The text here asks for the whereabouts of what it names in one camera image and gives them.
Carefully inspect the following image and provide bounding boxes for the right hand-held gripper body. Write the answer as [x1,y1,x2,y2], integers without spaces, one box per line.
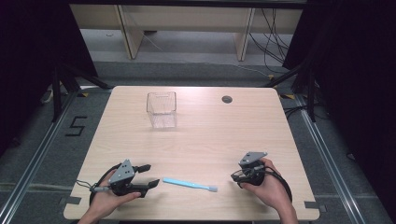
[238,151,268,188]

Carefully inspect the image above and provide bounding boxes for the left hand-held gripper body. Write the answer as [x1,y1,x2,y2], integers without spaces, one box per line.
[107,159,149,199]

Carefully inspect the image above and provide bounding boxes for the light blue toothbrush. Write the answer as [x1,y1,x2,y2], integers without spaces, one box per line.
[162,176,219,193]

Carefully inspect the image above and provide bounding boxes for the clear plastic container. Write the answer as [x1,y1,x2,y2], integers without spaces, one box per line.
[146,91,178,130]

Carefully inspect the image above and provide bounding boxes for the person's left hand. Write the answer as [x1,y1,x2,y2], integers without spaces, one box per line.
[89,169,142,219]

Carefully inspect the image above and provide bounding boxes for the person's right hand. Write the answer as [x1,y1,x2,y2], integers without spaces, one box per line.
[240,158,294,217]

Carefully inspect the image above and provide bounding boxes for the black metal stand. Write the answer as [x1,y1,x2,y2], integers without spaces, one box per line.
[263,59,319,123]
[50,63,114,123]

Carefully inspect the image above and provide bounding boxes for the black curtain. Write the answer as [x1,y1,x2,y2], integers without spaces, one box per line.
[0,0,99,157]
[282,0,396,216]

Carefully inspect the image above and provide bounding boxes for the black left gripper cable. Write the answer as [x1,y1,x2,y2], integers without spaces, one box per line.
[89,162,123,207]

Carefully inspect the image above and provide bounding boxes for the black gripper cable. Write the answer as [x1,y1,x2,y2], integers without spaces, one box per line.
[89,162,123,207]
[262,167,294,203]

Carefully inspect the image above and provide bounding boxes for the grey plug with thin cable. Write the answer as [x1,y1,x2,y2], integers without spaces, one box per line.
[76,179,111,193]

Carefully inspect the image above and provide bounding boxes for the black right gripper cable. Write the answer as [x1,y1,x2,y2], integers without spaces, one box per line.
[262,167,294,203]

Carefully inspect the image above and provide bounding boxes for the black floor cables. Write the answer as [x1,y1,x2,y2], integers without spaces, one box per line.
[282,104,329,121]

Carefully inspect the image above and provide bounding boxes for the metal floor rail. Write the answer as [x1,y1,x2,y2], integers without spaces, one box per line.
[293,93,368,224]
[0,91,79,224]

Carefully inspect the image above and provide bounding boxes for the white floor cable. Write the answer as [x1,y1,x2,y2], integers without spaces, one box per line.
[174,58,273,77]

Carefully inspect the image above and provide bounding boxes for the bundle of black hanging cables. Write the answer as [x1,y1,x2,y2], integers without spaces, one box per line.
[247,7,294,75]

